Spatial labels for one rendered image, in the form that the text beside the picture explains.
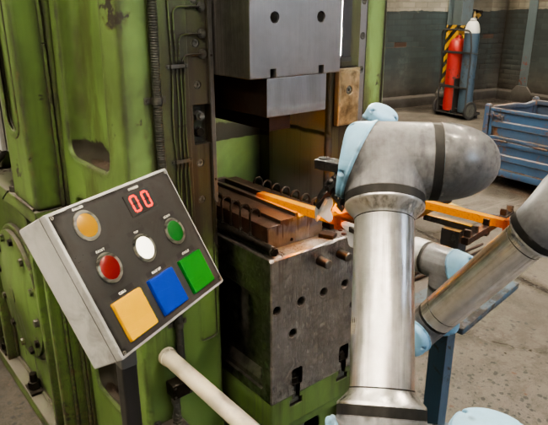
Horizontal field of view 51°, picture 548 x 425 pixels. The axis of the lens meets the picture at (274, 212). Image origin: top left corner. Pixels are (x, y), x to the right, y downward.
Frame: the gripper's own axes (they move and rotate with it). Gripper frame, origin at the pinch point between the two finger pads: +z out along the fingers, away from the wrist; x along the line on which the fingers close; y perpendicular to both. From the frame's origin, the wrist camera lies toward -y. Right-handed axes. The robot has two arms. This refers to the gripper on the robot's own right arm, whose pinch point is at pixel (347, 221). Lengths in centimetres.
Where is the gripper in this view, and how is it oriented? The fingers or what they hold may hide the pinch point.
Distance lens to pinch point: 147.6
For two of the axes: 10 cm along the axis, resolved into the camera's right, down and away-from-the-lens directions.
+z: -6.3, -2.4, 7.4
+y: 0.2, 9.5, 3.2
